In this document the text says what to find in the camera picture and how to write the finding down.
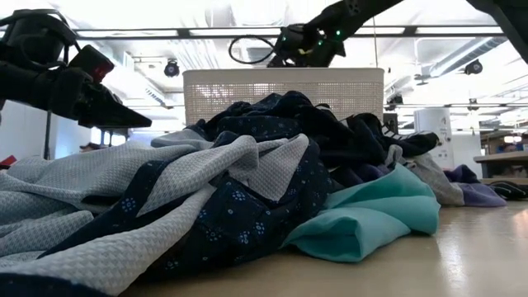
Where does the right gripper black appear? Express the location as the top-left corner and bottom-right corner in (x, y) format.
(267, 23), (347, 69)

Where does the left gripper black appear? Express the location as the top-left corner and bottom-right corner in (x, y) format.
(0, 64), (153, 129)

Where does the navy dotted shirt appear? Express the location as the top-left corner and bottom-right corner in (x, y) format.
(0, 91), (331, 297)

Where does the black Puma underwear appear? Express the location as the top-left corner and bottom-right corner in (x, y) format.
(303, 105), (441, 168)

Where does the teal garment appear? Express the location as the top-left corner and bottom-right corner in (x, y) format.
(282, 163), (441, 264)

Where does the dark striped sock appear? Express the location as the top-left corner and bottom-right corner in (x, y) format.
(488, 180), (528, 202)

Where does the white perforated plastic basket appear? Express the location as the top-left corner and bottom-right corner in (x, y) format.
(182, 68), (385, 129)

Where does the black overhead rig beam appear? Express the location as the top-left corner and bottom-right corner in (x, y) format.
(73, 25), (507, 41)

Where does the white pillar with logo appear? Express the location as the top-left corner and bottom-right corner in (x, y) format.
(413, 107), (455, 171)

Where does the wooden desk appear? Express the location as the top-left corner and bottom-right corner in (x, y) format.
(473, 150), (528, 186)

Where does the purple garment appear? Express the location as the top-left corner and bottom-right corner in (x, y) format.
(443, 164), (508, 208)

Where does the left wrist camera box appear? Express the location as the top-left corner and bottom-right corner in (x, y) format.
(68, 44), (116, 83)

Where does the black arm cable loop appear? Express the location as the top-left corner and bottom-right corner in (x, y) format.
(228, 35), (276, 66)

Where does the black ceiling camera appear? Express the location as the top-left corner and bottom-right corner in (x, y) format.
(163, 59), (182, 78)
(464, 59), (484, 76)

